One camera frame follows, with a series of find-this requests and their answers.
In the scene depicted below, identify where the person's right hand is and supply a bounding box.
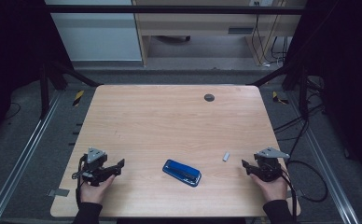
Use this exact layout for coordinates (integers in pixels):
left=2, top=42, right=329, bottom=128
left=249, top=173, right=288, bottom=203

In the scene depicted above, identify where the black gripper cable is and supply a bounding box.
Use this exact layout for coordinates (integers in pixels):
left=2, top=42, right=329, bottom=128
left=71, top=154, right=88, bottom=208
left=280, top=167, right=299, bottom=224

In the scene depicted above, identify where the black frame crossbar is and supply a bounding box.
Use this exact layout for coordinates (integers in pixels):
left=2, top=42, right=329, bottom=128
left=43, top=4, right=308, bottom=15

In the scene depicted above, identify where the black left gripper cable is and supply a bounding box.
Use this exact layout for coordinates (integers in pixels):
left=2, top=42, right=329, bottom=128
left=71, top=154, right=88, bottom=208

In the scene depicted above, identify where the white cabinet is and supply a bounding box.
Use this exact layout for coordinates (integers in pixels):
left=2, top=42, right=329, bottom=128
left=44, top=0, right=143, bottom=63

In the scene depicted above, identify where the black looped floor cable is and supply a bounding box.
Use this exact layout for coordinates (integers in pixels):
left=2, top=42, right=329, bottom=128
left=285, top=160, right=329, bottom=203

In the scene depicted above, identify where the blue stapler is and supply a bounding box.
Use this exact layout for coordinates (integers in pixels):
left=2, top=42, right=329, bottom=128
left=161, top=159, right=202, bottom=188

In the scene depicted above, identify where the person's left hand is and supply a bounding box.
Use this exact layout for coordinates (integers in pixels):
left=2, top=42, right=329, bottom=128
left=79, top=175, right=117, bottom=205

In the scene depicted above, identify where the black frame diagonal strut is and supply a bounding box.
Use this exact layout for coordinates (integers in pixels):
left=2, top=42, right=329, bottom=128
left=246, top=62, right=299, bottom=88
left=47, top=59, right=104, bottom=88

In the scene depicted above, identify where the light wooden desk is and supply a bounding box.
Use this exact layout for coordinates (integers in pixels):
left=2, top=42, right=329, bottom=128
left=132, top=0, right=308, bottom=67

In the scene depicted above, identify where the black curtain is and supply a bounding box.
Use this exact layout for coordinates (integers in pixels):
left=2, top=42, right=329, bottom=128
left=285, top=0, right=362, bottom=182
left=0, top=0, right=75, bottom=151

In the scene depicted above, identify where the yellow cable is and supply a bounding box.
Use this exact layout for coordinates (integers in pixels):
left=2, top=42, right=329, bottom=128
left=251, top=0, right=287, bottom=65

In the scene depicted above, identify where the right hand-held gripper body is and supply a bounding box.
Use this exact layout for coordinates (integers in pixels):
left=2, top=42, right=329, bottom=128
left=253, top=147, right=291, bottom=183

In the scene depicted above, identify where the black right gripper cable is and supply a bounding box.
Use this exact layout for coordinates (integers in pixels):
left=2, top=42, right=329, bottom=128
left=280, top=167, right=299, bottom=224

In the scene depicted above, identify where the yellow black striped tape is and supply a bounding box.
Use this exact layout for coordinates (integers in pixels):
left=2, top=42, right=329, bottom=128
left=271, top=91, right=290, bottom=105
left=72, top=90, right=86, bottom=107

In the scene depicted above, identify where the black frame post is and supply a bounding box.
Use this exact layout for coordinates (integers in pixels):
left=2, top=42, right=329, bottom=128
left=298, top=64, right=310, bottom=121
left=38, top=62, right=51, bottom=119

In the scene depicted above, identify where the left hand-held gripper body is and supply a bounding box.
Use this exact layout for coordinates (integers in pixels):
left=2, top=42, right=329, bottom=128
left=79, top=147, right=117, bottom=187

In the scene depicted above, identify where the thin black floor cable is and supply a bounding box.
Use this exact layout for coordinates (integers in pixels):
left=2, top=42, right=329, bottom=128
left=4, top=102, right=22, bottom=121

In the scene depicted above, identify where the aluminium floor rail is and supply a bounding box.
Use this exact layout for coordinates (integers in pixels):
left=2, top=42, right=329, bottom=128
left=285, top=92, right=361, bottom=224
left=0, top=91, right=63, bottom=224

